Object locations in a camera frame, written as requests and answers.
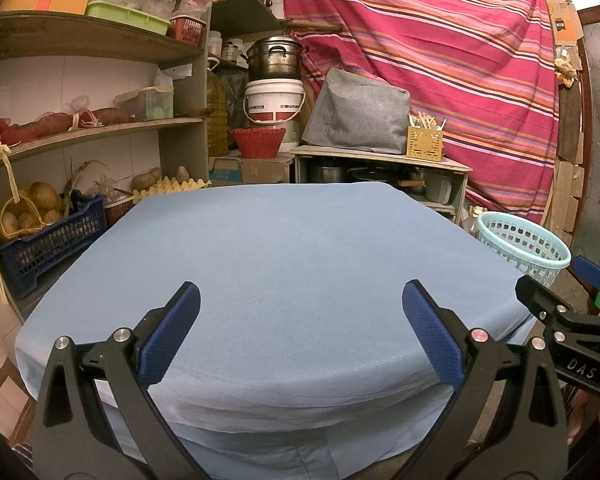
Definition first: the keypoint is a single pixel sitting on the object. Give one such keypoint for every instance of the yellow egg tray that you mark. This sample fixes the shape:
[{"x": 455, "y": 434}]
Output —
[{"x": 169, "y": 191}]

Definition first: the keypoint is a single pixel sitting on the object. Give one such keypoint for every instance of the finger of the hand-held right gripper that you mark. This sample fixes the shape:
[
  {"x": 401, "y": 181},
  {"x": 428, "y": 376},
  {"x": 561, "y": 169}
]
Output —
[
  {"x": 542, "y": 300},
  {"x": 592, "y": 272}
]

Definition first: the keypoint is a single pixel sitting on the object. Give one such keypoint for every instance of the blue tablecloth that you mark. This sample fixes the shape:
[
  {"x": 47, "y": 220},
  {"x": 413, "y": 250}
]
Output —
[{"x": 280, "y": 260}]

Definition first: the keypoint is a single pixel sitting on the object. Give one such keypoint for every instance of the white plastic container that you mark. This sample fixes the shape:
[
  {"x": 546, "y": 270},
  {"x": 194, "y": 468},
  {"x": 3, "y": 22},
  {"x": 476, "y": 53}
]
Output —
[{"x": 439, "y": 187}]

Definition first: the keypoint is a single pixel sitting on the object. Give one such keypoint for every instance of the yellow flat box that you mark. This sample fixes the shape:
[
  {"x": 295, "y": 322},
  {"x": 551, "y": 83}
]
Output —
[{"x": 42, "y": 1}]

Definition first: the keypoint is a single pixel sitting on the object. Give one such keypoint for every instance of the brown cardboard box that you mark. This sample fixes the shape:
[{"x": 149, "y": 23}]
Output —
[{"x": 265, "y": 170}]

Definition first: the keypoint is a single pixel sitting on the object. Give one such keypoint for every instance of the sweet potato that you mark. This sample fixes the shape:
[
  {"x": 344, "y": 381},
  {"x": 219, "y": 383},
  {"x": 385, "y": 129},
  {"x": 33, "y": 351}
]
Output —
[{"x": 112, "y": 116}]

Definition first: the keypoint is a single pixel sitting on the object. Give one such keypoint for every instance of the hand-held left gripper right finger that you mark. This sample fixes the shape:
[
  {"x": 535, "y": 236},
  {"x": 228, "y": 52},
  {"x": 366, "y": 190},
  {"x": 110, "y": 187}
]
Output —
[{"x": 430, "y": 332}]

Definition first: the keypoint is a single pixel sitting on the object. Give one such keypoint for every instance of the dark blue plastic crate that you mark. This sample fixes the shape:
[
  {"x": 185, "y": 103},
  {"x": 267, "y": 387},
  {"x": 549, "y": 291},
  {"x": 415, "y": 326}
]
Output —
[{"x": 49, "y": 247}]

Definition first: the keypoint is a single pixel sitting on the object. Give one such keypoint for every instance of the brown potato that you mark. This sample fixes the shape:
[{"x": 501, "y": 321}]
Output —
[
  {"x": 182, "y": 174},
  {"x": 146, "y": 179},
  {"x": 44, "y": 195}
]

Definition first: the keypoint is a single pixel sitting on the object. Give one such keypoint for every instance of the brown cardboard sheet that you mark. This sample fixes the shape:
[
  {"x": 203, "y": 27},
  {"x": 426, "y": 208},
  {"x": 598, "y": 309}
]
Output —
[{"x": 562, "y": 15}]

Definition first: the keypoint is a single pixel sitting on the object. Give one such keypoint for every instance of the small wooden cabinet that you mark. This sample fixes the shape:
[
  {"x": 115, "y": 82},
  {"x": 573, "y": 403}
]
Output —
[{"x": 370, "y": 151}]

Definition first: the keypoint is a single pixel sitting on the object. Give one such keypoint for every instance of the clear bottle with yellow cap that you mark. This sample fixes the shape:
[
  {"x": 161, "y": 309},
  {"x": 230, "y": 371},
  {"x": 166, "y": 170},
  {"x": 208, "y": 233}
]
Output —
[{"x": 476, "y": 215}]

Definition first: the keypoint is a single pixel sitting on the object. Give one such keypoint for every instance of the dark frying pan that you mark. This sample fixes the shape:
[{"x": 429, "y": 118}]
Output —
[{"x": 375, "y": 175}]

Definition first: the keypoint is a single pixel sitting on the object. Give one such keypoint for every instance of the grey fabric bag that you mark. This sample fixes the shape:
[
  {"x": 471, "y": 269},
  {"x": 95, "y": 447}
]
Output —
[{"x": 355, "y": 110}]

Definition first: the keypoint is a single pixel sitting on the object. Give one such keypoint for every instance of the green plastic tray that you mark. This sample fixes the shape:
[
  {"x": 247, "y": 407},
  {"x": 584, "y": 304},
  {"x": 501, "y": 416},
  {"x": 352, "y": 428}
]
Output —
[{"x": 127, "y": 17}]

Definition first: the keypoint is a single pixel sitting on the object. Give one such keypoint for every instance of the stacked cardboard pieces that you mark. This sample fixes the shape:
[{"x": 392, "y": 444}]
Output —
[{"x": 567, "y": 197}]

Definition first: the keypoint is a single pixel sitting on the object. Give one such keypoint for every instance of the wicker basket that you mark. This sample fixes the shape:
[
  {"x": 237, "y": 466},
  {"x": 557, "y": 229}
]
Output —
[{"x": 2, "y": 225}]

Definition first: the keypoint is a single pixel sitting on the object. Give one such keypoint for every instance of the small red plastic basket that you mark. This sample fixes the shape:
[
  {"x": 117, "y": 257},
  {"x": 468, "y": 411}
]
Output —
[{"x": 187, "y": 30}]

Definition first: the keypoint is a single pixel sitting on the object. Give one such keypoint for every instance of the light blue plastic basket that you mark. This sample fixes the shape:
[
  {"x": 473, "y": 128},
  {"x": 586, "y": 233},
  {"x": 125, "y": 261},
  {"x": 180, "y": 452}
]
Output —
[{"x": 525, "y": 250}]

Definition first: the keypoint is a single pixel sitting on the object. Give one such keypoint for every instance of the bundle of wooden utensils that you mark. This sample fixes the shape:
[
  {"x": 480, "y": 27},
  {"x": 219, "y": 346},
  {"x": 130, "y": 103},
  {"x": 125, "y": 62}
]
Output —
[{"x": 425, "y": 121}]

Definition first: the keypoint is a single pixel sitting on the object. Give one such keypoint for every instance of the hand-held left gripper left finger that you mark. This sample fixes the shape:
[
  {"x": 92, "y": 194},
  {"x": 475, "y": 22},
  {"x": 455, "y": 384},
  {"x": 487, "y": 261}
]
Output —
[{"x": 172, "y": 327}]

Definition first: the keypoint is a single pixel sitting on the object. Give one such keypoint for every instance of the person's right hand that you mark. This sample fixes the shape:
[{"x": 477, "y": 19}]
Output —
[{"x": 597, "y": 412}]

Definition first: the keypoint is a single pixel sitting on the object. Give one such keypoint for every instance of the large metal pot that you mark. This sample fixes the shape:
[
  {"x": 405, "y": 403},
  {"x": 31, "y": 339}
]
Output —
[{"x": 275, "y": 57}]

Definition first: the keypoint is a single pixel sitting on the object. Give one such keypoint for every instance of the yellow perforated utensil holder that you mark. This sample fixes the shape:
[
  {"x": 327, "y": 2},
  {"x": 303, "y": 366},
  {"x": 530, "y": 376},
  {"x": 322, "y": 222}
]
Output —
[{"x": 425, "y": 145}]

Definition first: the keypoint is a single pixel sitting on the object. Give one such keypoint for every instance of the red striped hanging cloth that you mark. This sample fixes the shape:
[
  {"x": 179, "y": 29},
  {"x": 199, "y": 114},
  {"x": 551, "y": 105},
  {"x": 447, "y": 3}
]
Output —
[{"x": 430, "y": 60}]

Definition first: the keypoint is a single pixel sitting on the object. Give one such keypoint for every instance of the white plastic bucket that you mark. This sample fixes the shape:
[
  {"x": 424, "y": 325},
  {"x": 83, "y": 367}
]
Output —
[{"x": 275, "y": 96}]

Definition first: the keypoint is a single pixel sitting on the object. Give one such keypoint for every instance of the small steel pot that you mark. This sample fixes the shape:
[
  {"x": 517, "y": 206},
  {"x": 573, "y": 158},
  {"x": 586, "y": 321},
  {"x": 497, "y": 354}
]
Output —
[{"x": 327, "y": 172}]

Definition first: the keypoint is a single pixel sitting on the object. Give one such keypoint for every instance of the wooden shelf unit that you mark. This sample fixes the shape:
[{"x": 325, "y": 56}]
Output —
[{"x": 79, "y": 35}]

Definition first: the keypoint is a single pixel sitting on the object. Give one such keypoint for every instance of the red woven plastic bowl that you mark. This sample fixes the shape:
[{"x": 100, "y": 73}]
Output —
[{"x": 257, "y": 143}]

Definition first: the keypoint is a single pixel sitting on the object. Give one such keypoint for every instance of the large yellow oil bottle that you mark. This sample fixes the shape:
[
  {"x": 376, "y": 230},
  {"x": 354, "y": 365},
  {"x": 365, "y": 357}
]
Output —
[{"x": 217, "y": 110}]

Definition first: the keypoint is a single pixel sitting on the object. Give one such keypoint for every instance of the clear plastic storage container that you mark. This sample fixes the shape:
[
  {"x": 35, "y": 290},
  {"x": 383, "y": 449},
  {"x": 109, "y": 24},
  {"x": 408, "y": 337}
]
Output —
[{"x": 144, "y": 102}]

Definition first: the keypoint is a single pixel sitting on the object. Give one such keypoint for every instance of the red mesh bag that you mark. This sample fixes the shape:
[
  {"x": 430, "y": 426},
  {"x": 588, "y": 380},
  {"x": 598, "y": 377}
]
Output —
[{"x": 29, "y": 127}]

